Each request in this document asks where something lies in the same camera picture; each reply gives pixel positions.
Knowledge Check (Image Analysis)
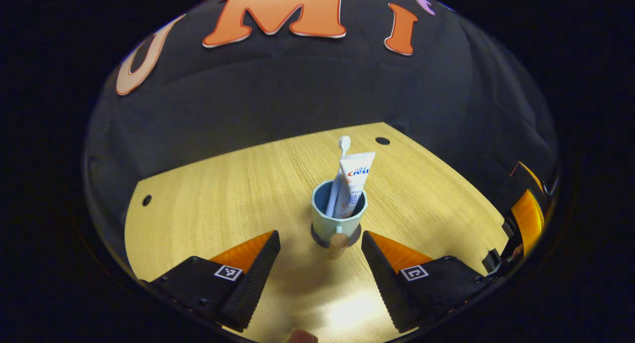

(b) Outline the light blue cup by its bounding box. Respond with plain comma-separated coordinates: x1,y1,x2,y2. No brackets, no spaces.
311,180,368,261

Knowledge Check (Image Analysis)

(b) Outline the black backdrop cloth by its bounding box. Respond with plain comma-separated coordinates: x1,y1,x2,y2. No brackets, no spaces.
84,0,561,264

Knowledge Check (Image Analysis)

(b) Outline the white toothpaste tube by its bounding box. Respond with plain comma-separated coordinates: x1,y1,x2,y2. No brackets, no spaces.
333,151,376,219

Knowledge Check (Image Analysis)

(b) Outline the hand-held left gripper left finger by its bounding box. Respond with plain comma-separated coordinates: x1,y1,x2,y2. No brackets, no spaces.
149,230,281,333

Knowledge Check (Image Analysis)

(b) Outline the wooden desktop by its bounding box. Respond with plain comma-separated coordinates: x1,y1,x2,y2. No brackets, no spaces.
124,122,509,343

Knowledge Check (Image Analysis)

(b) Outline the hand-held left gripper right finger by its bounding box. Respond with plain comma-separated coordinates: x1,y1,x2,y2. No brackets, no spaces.
361,230,489,334

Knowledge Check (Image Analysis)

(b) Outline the white toothbrush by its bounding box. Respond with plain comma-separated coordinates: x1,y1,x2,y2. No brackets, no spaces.
325,136,352,218

